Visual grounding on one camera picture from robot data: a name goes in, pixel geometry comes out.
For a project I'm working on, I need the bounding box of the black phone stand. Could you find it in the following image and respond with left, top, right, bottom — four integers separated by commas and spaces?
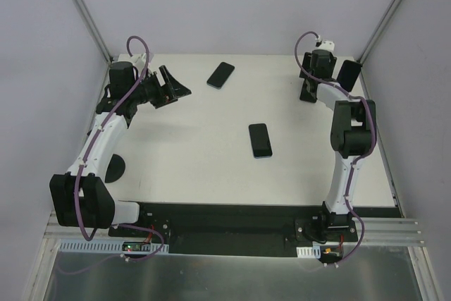
104, 154, 126, 183

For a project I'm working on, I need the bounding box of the blue-edged black phone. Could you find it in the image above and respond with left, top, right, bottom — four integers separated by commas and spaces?
206, 62, 235, 90
249, 123, 273, 159

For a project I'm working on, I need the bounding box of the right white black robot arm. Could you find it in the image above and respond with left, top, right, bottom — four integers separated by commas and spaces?
299, 47, 376, 243

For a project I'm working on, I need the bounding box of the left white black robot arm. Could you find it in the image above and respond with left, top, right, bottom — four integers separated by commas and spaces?
49, 60, 192, 237

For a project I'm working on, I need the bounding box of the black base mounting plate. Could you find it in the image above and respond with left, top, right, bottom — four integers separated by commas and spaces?
108, 202, 358, 257

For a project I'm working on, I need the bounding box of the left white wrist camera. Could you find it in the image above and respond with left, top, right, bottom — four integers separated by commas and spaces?
129, 53, 147, 72

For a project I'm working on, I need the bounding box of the right aluminium frame post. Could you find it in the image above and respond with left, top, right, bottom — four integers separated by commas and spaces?
357, 0, 404, 64

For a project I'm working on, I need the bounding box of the aluminium frame post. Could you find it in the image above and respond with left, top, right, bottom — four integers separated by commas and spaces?
357, 0, 404, 64
72, 0, 113, 65

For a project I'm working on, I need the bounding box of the left aluminium frame post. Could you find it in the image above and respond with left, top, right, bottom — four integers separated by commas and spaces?
72, 0, 113, 65

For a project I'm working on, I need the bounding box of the left white cable duct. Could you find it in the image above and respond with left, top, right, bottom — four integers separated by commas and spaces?
59, 240, 169, 255

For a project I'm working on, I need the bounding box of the white cable duct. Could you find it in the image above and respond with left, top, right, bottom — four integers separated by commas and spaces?
296, 243, 343, 259
59, 240, 169, 255

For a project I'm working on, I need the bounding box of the aluminium front rail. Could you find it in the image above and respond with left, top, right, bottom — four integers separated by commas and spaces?
362, 218, 426, 247

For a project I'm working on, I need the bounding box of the right white cable duct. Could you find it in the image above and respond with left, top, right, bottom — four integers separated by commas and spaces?
296, 243, 343, 259

